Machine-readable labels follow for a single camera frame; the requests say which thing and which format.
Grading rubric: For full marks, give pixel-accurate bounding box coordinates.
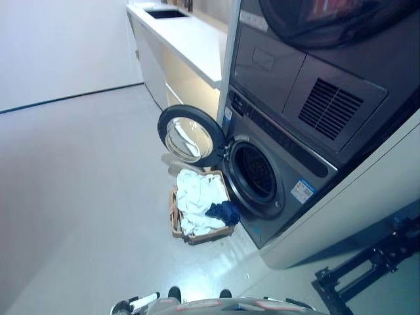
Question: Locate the round glass washer door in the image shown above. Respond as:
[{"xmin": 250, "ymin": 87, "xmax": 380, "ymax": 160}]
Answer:
[{"xmin": 157, "ymin": 105, "xmax": 228, "ymax": 168}]

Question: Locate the white counter cabinet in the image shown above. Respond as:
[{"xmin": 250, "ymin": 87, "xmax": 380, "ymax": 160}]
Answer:
[{"xmin": 125, "ymin": 1, "xmax": 230, "ymax": 113}]

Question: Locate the black metal stand frame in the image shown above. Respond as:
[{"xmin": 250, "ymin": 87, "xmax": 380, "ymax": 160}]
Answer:
[{"xmin": 310, "ymin": 207, "xmax": 420, "ymax": 315}]

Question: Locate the brown wicker laundry basket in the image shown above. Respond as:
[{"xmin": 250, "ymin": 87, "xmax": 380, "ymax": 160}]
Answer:
[{"xmin": 169, "ymin": 169, "xmax": 237, "ymax": 246}]

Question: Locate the black recessed sink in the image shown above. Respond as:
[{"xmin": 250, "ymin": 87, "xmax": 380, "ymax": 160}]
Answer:
[{"xmin": 144, "ymin": 9, "xmax": 190, "ymax": 20}]

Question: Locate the white cloth garment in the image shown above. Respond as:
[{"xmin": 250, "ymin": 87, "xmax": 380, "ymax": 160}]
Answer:
[{"xmin": 176, "ymin": 169, "xmax": 231, "ymax": 236}]

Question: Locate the dark grey stacked dryer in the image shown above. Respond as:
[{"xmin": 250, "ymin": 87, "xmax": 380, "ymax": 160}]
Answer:
[{"xmin": 228, "ymin": 0, "xmax": 420, "ymax": 170}]

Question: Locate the dark blue garment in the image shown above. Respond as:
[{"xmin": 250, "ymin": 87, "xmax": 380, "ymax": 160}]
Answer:
[{"xmin": 205, "ymin": 200, "xmax": 241, "ymax": 226}]

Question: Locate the grey front-load washing machine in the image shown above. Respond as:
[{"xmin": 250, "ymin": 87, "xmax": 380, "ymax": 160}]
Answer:
[{"xmin": 217, "ymin": 84, "xmax": 339, "ymax": 249}]

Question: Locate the energy label sticker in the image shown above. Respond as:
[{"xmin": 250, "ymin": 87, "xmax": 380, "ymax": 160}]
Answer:
[{"xmin": 291, "ymin": 179, "xmax": 315, "ymax": 200}]

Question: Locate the white appliance enclosure panel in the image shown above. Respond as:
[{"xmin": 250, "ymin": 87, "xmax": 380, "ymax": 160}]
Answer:
[{"xmin": 259, "ymin": 108, "xmax": 420, "ymax": 270}]

